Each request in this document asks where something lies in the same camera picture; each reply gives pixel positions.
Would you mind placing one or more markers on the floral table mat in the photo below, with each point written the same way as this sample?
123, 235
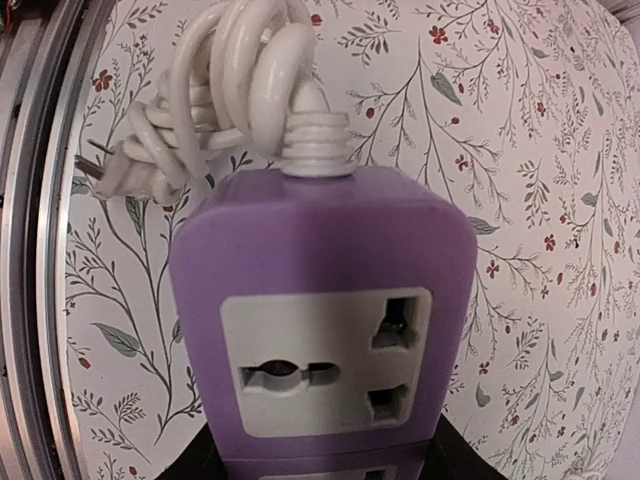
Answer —
525, 115

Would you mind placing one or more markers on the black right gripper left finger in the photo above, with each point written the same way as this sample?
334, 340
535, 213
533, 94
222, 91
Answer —
200, 460

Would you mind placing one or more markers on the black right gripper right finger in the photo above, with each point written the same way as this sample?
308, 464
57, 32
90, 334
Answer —
452, 458

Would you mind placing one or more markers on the purple power strip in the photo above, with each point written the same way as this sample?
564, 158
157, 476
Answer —
322, 320

